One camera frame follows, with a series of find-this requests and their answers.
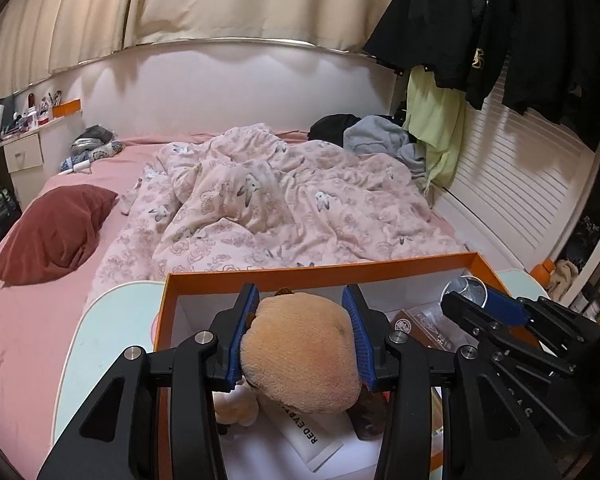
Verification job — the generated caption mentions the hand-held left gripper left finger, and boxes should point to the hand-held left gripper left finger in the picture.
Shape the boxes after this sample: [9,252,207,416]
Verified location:
[36,282,261,480]

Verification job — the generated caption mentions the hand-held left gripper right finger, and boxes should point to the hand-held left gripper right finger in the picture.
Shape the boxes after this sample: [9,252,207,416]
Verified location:
[341,284,563,480]

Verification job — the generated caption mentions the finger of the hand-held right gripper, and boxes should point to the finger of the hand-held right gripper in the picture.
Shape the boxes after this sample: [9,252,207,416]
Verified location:
[441,291,578,378]
[481,284,600,357]

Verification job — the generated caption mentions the clear glass jar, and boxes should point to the clear glass jar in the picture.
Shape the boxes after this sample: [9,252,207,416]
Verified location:
[442,276,488,311]

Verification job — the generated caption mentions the tan capybara plush toy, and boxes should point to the tan capybara plush toy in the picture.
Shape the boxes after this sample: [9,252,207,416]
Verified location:
[240,287,362,416]

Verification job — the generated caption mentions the orange cardboard box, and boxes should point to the orange cardboard box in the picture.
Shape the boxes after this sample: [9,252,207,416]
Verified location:
[152,251,541,480]

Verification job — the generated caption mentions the orange capped bottle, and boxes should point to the orange capped bottle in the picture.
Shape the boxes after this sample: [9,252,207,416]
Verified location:
[531,258,556,286]

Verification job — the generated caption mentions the clear packet brown label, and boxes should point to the clear packet brown label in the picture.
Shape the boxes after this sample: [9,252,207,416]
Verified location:
[389,305,476,353]

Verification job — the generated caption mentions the beige crumpled cloth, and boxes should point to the beige crumpled cloth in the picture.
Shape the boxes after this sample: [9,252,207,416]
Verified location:
[547,260,581,303]

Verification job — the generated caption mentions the white cosmetic tube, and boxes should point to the white cosmetic tube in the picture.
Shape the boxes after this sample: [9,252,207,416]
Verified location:
[267,400,345,473]

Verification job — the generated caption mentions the light green cartoon lap table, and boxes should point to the light green cartoon lap table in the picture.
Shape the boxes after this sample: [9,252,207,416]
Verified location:
[52,267,551,480]

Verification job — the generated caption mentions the pink floral duvet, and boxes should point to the pink floral duvet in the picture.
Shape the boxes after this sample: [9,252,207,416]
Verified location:
[92,124,468,293]

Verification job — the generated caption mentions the light green hanging garment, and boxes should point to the light green hanging garment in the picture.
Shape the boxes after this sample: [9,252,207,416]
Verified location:
[402,64,467,193]

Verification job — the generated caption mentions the grey-blue crumpled garment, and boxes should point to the grey-blue crumpled garment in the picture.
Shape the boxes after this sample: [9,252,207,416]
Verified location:
[342,115,427,173]

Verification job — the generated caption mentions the pink bed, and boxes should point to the pink bed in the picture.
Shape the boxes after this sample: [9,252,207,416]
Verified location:
[0,130,471,441]

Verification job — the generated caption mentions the dark red pillow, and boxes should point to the dark red pillow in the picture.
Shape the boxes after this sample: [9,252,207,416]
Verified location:
[0,184,120,287]

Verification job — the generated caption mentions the black crumpled garment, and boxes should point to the black crumpled garment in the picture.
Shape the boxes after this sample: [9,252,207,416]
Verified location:
[307,114,363,143]

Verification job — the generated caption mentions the folded clothes on bed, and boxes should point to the folded clothes on bed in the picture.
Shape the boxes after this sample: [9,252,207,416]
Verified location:
[60,141,126,176]

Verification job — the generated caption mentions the grey knit garment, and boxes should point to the grey knit garment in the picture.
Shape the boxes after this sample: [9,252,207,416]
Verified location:
[71,125,116,153]

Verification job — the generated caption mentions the black gold-embroidered jacket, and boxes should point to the black gold-embroidered jacket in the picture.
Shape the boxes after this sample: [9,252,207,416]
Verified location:
[467,0,600,153]

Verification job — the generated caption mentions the cream nightstand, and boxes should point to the cream nightstand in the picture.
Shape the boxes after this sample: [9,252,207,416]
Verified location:
[0,130,48,196]

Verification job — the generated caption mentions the small orange storage box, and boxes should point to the small orange storage box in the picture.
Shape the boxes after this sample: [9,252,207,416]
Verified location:
[51,98,82,120]

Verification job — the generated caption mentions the black hooded jacket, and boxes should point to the black hooded jacket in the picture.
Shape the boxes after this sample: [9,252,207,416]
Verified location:
[362,0,488,111]

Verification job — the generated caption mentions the cluster of toiletry bottles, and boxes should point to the cluster of toiletry bottles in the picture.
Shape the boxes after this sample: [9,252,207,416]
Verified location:
[2,91,63,136]

